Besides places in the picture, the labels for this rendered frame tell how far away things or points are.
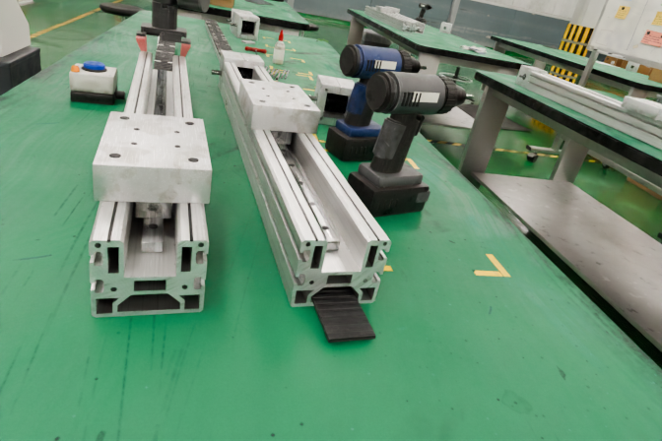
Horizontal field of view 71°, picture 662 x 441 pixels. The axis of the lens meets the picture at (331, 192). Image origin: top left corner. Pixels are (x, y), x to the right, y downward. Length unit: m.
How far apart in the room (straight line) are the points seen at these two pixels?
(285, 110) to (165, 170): 0.31
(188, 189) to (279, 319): 0.16
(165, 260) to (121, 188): 0.08
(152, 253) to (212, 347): 0.11
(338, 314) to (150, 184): 0.23
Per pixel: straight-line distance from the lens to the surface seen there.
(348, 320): 0.50
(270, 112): 0.74
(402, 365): 0.49
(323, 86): 1.10
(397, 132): 0.70
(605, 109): 2.13
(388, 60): 0.90
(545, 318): 0.64
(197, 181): 0.49
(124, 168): 0.49
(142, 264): 0.48
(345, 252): 0.53
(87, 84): 1.06
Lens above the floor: 1.11
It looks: 25 degrees down
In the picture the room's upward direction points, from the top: 12 degrees clockwise
